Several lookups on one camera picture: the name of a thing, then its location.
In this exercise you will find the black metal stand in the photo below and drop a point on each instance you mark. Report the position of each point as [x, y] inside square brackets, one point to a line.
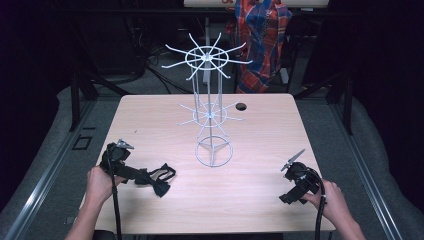
[76, 96]
[348, 103]

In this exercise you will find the aluminium floor rail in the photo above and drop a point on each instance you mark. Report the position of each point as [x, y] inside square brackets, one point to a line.
[43, 180]
[366, 180]

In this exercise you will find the red blue plaid cloth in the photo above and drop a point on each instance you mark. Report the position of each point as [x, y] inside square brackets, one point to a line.
[261, 43]

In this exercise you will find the black bow tie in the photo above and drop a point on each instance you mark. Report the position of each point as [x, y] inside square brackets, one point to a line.
[160, 188]

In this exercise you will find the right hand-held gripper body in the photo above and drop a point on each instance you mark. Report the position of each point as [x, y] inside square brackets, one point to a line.
[301, 176]

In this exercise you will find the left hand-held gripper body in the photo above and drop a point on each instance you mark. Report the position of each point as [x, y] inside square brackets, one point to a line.
[117, 155]

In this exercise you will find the person's right hand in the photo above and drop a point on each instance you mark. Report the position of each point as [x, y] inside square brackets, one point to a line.
[330, 201]

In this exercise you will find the person's left hand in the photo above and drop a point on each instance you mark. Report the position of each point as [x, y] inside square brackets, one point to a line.
[100, 185]

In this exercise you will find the black floor frame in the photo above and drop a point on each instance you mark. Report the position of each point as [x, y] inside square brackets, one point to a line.
[82, 142]

